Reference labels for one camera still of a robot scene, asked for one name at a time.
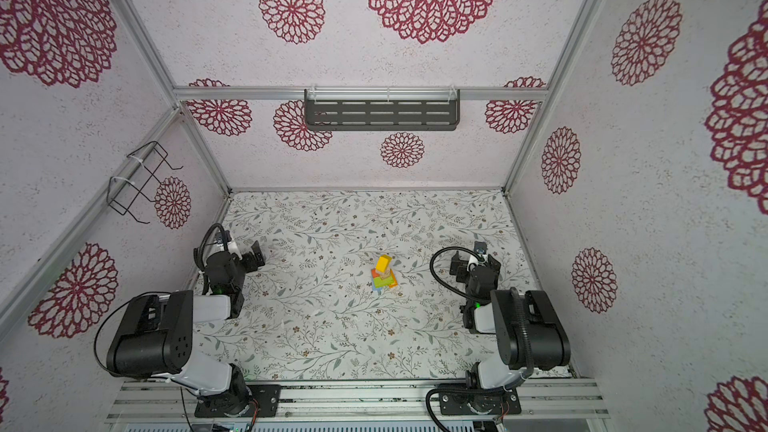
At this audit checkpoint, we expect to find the green wood block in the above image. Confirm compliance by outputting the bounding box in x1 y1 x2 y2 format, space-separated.
381 276 398 289

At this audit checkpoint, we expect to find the yellow triangle wood block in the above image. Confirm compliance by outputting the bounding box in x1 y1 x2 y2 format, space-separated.
375 255 392 274

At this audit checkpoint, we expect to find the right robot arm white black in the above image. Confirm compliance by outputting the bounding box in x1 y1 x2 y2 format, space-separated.
428 242 572 393

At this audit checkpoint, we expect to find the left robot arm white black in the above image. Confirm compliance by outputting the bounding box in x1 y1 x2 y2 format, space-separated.
98 241 275 418

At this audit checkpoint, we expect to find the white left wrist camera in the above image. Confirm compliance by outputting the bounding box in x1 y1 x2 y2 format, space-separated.
222 240 242 258

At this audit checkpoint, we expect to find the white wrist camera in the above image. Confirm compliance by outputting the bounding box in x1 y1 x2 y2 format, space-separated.
468 241 489 266
222 240 242 258

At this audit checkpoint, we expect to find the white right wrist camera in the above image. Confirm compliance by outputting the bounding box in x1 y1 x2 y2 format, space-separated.
468 241 489 266

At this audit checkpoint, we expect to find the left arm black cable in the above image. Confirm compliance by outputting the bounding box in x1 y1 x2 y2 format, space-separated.
92 223 232 382

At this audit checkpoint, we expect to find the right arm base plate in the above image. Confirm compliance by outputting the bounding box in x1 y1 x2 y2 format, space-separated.
437 384 522 416

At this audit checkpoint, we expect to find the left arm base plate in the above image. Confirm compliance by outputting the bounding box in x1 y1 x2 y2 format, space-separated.
194 384 282 418

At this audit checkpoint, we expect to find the black wire wall basket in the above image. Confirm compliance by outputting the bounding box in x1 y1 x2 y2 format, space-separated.
105 141 183 225

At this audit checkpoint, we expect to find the grey metal wall shelf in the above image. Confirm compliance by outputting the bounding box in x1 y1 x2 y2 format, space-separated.
303 89 461 132

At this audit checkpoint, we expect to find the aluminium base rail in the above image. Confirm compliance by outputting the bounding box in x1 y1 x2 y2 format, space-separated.
104 378 610 426

